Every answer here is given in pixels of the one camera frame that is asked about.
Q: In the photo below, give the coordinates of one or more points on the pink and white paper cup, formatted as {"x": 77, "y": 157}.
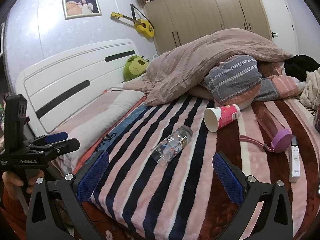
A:
{"x": 222, "y": 117}

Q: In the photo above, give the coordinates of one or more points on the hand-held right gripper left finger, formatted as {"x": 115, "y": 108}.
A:
{"x": 92, "y": 176}

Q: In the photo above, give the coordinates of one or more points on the green plush toy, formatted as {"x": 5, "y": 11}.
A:
{"x": 135, "y": 67}

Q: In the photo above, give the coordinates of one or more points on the white fuzzy cloth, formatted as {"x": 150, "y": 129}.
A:
{"x": 311, "y": 90}

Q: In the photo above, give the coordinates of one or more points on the white bed headboard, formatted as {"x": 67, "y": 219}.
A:
{"x": 70, "y": 72}

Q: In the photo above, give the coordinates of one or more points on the yellow guitar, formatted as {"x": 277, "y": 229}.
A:
{"x": 143, "y": 26}

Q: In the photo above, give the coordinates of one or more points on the pink bottle with purple lid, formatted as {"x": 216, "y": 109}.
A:
{"x": 271, "y": 127}

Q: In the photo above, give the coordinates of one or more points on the pink-brown duvet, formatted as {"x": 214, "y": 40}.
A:
{"x": 190, "y": 62}

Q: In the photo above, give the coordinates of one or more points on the beige wardrobe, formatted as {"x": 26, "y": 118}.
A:
{"x": 200, "y": 12}

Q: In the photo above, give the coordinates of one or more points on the blue and orange sheet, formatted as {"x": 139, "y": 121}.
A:
{"x": 130, "y": 118}

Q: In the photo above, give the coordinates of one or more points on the person's left hand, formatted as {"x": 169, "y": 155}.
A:
{"x": 12, "y": 180}

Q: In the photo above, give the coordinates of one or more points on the person's left forearm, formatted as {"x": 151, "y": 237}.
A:
{"x": 11, "y": 212}

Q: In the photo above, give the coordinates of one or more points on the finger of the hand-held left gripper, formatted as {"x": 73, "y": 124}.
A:
{"x": 65, "y": 146}
{"x": 56, "y": 137}

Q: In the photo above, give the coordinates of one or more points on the white door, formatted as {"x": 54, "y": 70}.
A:
{"x": 281, "y": 15}

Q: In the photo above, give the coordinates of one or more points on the grey and pink striped quilt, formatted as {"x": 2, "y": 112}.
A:
{"x": 232, "y": 77}

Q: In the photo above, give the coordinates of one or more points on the white remote control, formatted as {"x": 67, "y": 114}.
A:
{"x": 295, "y": 160}

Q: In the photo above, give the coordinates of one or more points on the striped fleece blanket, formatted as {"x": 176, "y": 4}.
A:
{"x": 175, "y": 192}

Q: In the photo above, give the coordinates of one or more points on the pale pink pillow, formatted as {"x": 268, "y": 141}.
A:
{"x": 100, "y": 112}

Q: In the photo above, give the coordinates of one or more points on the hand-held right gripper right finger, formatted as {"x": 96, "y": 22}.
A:
{"x": 228, "y": 180}

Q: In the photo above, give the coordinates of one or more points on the framed photo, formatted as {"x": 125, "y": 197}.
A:
{"x": 82, "y": 7}

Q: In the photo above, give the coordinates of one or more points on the black cloth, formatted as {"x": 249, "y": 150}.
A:
{"x": 300, "y": 66}

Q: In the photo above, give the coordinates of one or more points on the clear patterned glass cup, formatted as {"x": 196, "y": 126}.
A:
{"x": 172, "y": 145}

